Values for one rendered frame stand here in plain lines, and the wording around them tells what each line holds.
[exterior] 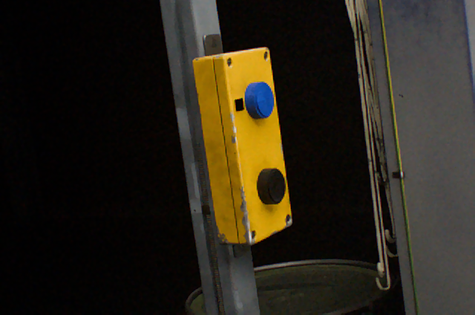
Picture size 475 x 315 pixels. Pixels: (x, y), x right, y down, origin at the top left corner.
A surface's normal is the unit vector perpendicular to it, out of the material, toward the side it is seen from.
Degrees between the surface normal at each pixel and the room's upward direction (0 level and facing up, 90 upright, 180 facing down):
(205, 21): 90
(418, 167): 90
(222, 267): 90
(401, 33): 90
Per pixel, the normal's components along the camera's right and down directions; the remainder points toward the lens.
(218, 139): -0.53, 0.17
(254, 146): 0.84, -0.06
